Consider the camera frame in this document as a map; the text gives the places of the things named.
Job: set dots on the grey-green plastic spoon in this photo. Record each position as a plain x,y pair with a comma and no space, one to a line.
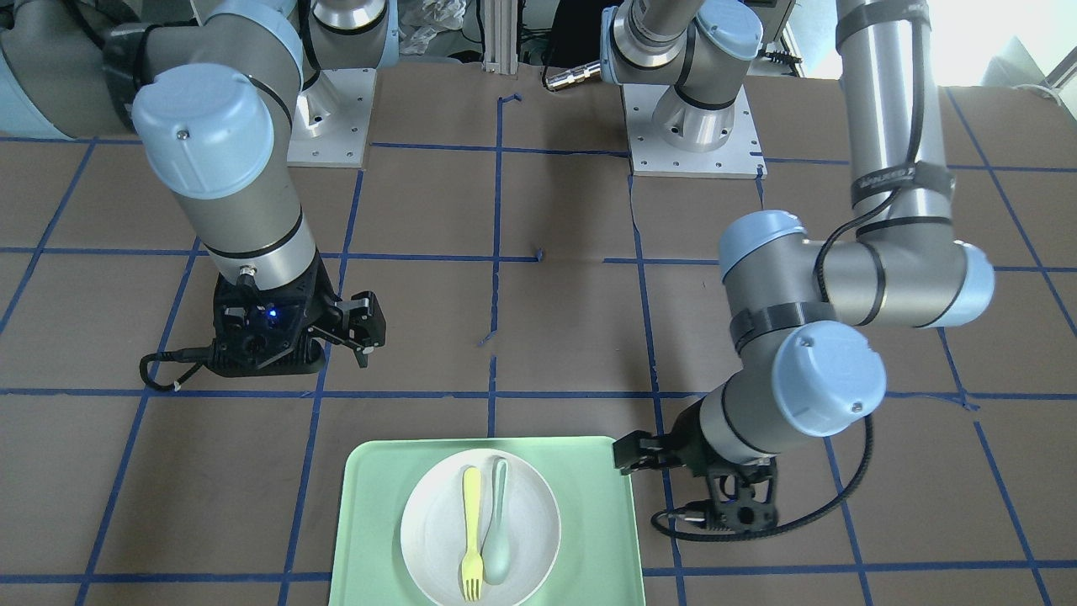
496,551

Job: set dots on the aluminium frame post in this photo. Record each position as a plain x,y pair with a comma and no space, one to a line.
500,36

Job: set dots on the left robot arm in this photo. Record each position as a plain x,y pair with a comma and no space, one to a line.
797,306

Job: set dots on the yellow plastic fork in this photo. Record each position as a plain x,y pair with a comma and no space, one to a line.
472,565

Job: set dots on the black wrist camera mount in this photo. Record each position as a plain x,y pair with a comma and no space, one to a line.
741,499
266,332

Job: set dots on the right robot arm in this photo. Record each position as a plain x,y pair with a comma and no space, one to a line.
214,100

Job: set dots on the white round plate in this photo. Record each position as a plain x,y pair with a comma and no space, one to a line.
433,530

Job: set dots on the silver metal cylinder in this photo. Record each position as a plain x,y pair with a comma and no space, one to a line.
571,77

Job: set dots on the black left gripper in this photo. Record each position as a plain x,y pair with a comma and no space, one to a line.
678,441

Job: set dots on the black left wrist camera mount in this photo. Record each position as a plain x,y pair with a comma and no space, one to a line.
741,499

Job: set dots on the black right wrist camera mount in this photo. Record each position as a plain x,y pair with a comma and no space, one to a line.
266,332

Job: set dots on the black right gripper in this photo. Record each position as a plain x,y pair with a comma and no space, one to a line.
360,321

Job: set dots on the light green tray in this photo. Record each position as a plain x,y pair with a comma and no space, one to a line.
598,562

